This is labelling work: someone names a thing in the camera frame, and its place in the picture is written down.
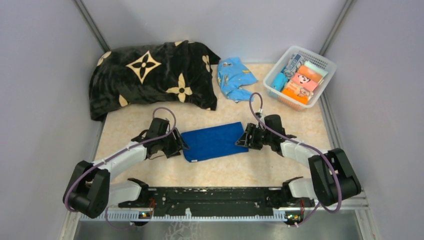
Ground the white plastic basket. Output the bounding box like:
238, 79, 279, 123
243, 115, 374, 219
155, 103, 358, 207
263, 46, 337, 111

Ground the pink panda rolled towel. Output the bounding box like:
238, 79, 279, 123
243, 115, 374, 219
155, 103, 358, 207
290, 73, 319, 92

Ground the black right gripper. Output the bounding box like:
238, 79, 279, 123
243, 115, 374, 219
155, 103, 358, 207
235, 122, 273, 150

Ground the white blue printed towel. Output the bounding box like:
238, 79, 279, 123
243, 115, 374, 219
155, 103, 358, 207
282, 53, 306, 79

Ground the dark blue towel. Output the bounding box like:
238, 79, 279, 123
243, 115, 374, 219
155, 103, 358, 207
181, 122, 249, 163

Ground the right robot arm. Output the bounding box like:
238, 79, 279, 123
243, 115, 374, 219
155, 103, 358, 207
235, 114, 362, 207

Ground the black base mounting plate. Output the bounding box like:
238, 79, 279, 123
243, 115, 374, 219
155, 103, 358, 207
118, 187, 315, 217

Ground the aluminium frame rail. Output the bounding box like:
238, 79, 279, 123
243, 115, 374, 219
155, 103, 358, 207
68, 187, 369, 223

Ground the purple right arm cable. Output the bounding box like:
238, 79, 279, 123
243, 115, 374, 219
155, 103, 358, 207
249, 92, 343, 228

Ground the orange bear rolled towel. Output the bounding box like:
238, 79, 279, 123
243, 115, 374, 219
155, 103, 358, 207
282, 81, 314, 105

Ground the black blanket with beige flowers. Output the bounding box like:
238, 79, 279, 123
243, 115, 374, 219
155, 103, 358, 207
88, 40, 221, 121

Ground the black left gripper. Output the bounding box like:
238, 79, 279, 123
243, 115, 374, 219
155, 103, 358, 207
157, 127, 190, 158

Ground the mint green rolled towel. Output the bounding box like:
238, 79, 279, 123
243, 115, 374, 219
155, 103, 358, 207
304, 60, 328, 78

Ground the light blue patterned cloth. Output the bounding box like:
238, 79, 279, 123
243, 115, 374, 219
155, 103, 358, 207
217, 57, 258, 103

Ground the bright blue terry towel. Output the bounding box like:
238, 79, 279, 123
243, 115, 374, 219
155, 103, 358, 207
271, 72, 289, 92

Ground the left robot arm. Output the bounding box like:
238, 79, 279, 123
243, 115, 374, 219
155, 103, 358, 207
62, 117, 189, 219

